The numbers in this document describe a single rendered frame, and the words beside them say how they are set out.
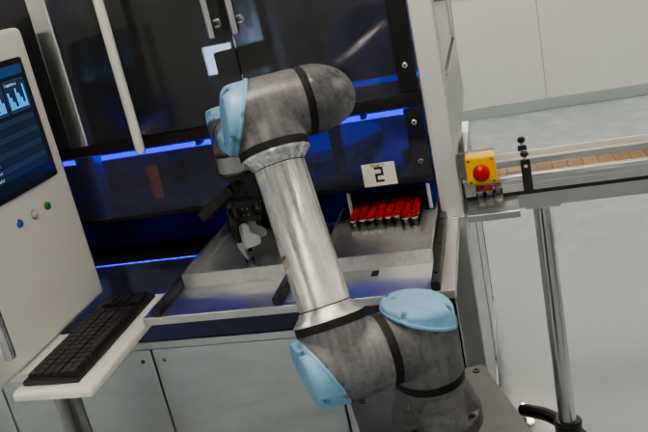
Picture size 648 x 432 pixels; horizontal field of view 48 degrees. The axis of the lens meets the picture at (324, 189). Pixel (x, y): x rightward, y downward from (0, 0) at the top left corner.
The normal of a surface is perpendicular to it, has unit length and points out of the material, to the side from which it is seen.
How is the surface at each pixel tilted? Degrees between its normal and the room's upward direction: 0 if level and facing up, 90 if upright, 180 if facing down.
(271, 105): 65
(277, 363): 90
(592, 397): 0
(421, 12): 90
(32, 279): 90
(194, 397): 90
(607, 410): 0
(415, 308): 8
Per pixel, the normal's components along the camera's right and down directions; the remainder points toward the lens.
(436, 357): 0.31, 0.22
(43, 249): 0.96, -0.12
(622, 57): -0.19, 0.33
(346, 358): 0.14, -0.20
